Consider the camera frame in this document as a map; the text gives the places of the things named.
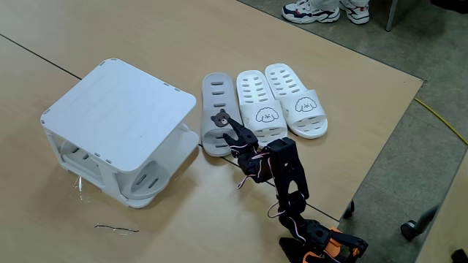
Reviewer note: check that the grey metal chair leg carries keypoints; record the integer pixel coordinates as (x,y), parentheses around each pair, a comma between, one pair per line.
(391,14)

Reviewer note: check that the white two-shelf shoe rack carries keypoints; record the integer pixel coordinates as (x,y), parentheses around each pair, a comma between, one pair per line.
(120,113)

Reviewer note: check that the clear tape strip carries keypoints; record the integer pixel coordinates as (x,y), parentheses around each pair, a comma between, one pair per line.
(117,229)

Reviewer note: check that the black caster with leg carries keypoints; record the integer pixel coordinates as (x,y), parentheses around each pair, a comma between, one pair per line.
(409,230)

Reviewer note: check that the grey bear slipper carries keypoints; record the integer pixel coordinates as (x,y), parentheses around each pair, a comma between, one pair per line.
(146,179)
(217,96)

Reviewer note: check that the black table caster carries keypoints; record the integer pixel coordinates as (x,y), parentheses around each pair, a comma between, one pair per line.
(350,210)

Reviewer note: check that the person's white sneaker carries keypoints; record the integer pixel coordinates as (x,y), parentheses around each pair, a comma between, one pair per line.
(356,12)
(311,14)

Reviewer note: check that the white poodle slipper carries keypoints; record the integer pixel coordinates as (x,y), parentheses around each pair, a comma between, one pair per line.
(261,126)
(305,115)

